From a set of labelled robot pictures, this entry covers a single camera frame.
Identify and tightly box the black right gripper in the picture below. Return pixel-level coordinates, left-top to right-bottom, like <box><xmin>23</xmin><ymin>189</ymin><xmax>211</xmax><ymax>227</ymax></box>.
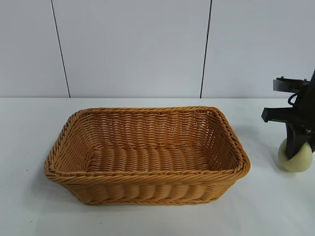
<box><xmin>261</xmin><ymin>68</ymin><xmax>315</xmax><ymax>159</ymax></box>

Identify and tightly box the brown woven wicker basket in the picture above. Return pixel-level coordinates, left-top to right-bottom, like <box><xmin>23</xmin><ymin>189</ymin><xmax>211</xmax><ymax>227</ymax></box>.
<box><xmin>43</xmin><ymin>105</ymin><xmax>252</xmax><ymax>206</ymax></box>

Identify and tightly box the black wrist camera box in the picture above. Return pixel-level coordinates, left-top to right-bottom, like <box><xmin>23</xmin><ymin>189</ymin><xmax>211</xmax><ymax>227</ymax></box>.
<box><xmin>272</xmin><ymin>77</ymin><xmax>311</xmax><ymax>94</ymax></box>

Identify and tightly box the black cable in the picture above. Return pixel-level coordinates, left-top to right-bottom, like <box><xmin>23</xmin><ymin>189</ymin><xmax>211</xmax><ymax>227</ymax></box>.
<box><xmin>286</xmin><ymin>92</ymin><xmax>300</xmax><ymax>107</ymax></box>

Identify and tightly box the pale yellow egg yolk pastry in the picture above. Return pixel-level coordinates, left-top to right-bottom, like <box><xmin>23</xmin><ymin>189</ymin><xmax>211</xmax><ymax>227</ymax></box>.
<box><xmin>278</xmin><ymin>139</ymin><xmax>315</xmax><ymax>172</ymax></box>

